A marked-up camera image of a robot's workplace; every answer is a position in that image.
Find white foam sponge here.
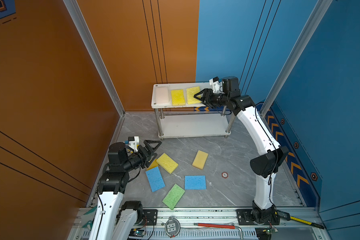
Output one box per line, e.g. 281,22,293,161
154,87,170,105

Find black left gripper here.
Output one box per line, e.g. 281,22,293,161
122,141,161,174

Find aluminium left corner post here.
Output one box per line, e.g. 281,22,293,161
63,0,125,117

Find yellow cellulose sponge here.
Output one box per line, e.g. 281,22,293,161
157,153,179,174
186,86,201,105

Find green cellulose sponge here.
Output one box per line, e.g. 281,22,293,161
163,184,185,210

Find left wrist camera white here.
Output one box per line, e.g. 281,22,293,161
125,136,140,152

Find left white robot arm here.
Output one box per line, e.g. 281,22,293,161
89,137,162,240

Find small red ring marker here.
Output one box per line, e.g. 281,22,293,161
222,172,229,179

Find round grey socket plate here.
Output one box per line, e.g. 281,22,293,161
165,217,181,238

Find red handled tool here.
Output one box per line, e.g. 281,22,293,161
194,223,244,240

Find green circuit board left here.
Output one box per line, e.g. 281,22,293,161
133,229,146,238

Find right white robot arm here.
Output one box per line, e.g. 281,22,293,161
193,77,289,225

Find yellow foam sponge front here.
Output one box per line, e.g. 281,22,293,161
171,89,186,106

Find blue cellulose sponge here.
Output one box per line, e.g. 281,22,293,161
146,167,165,192
185,176,207,190

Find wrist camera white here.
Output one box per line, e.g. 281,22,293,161
209,77,222,94
125,136,140,152

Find orange-yellow thick sponge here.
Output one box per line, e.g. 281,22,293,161
192,150,209,170

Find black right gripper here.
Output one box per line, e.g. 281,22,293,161
193,88,230,109

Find aluminium right corner post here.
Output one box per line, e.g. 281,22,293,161
260,0,333,118

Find aluminium corner post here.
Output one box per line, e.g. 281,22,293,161
260,0,333,118
63,0,125,117

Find white two-tier metal shelf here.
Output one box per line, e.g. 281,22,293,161
151,82,235,139

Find aluminium front rail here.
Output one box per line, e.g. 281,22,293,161
68,205,331,240

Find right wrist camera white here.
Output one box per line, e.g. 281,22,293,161
209,77,222,94

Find circuit board right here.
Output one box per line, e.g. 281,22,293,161
263,227,279,235

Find small orange-yellow sponge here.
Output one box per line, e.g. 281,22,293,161
146,159,159,171

